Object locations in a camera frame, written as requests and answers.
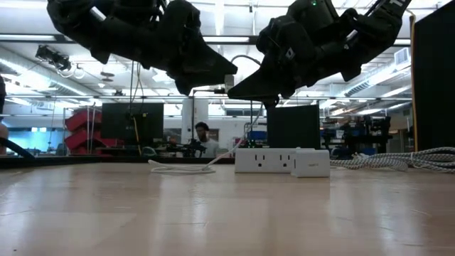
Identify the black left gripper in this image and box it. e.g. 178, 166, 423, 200
102, 0, 239, 97

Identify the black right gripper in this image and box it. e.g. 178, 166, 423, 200
227, 0, 360, 107

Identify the white power strip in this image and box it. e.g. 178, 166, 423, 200
234, 147, 298, 174

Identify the white USB charger adapter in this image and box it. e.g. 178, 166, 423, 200
290, 149, 331, 178

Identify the white USB cable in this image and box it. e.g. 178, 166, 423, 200
148, 54, 266, 176

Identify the blue storage bin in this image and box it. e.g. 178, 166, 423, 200
247, 130, 268, 142

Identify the dark rectangular box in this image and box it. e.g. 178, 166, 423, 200
266, 104, 321, 149

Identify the person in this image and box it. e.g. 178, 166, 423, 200
194, 121, 221, 159

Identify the black monitor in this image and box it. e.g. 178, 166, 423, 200
101, 102, 165, 146

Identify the black background robot station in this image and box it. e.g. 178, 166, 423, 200
321, 115, 392, 159

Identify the red plastic crate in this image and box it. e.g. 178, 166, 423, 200
64, 108, 103, 133
64, 128, 122, 156

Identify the white air vent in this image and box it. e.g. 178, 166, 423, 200
393, 47, 412, 72

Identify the black ceiling device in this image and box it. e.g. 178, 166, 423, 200
34, 45, 73, 72

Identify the black curtain panel yellow edge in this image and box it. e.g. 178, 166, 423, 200
410, 0, 455, 153

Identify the grey braided power cord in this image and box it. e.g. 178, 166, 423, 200
329, 146, 455, 174

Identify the black hose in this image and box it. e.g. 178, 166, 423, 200
0, 137, 36, 160

